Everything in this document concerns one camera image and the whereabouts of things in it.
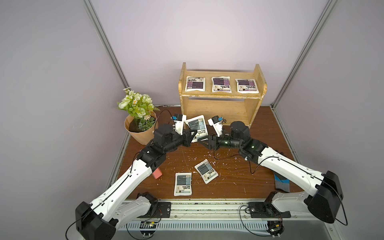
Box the blue coffee bag one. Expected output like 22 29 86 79
186 115 208 143

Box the purple coffee bag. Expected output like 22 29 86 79
185 76 206 92
212 76 232 93
235 79 259 94

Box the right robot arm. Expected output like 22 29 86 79
198 121 344 224

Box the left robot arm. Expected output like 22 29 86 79
75 124 197 240

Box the blue coffee bag two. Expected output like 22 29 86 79
195 159 219 184

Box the blue coffee bag three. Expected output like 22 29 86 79
174 173 192 197

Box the wooden two-tier shelf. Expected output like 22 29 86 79
178 63 267 127

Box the beige paper plant pot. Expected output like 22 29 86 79
125 115 159 145

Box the pink small scoop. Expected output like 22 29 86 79
152 168 163 180

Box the green artificial flower plant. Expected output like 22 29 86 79
118 88 159 132

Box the black work glove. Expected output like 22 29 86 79
274 172 291 193

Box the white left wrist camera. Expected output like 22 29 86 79
172 114 187 136

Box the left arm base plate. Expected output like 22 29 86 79
138 202 172 219

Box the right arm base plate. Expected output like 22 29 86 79
246 202 292 219

